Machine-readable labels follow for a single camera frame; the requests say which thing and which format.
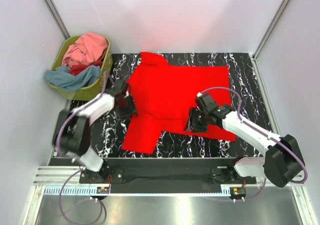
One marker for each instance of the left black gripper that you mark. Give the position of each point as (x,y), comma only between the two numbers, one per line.
(131,110)

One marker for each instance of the pink t shirt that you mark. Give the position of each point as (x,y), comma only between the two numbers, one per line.
(86,50)

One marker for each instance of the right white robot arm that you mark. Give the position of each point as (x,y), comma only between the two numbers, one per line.
(281,159)

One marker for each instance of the grey blue t shirt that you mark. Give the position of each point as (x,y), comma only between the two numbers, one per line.
(62,78)

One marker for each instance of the olive green laundry basket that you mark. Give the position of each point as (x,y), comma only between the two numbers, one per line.
(85,93)

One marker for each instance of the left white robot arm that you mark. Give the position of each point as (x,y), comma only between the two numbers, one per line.
(72,134)

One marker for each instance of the aluminium frame post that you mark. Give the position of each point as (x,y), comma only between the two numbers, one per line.
(271,27)
(57,18)

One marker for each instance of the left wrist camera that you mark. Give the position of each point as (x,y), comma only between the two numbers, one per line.
(120,87)

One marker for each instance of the bright red t shirt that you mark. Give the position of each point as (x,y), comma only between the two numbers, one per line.
(163,95)

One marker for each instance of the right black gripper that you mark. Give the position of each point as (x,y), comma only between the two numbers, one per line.
(191,122)

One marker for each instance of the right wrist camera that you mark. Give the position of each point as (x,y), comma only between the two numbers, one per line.
(205,102)

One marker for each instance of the right aluminium frame post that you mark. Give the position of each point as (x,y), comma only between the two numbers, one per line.
(271,27)

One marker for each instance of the dark red t shirt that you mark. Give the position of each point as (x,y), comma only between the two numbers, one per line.
(77,69)

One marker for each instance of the white slotted cable duct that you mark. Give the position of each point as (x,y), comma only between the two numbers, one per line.
(116,190)

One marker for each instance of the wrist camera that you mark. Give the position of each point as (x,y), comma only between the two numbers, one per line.
(205,102)
(120,87)

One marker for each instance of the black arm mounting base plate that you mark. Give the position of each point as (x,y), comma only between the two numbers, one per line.
(125,170)

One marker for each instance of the left aluminium frame post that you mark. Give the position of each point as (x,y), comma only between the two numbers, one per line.
(57,18)

